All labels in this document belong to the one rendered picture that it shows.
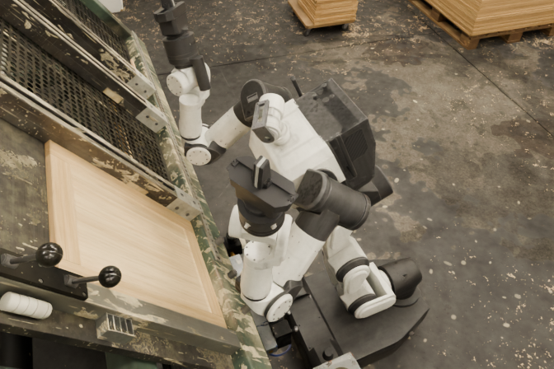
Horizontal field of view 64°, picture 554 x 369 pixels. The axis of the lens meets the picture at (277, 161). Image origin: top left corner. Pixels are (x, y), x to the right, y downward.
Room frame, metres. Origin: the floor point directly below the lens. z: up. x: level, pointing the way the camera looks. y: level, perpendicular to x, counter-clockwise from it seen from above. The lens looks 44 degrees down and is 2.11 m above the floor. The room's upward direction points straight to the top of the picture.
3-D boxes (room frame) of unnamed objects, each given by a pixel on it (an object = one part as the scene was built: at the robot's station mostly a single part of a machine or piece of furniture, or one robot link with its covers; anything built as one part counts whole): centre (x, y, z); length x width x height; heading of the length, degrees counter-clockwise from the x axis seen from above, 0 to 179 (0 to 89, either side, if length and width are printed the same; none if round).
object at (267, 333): (0.80, 0.07, 0.69); 0.50 x 0.14 x 0.24; 22
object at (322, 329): (1.04, -0.37, 0.19); 0.64 x 0.52 x 0.33; 112
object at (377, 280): (1.05, -0.40, 0.28); 0.21 x 0.20 x 0.13; 112
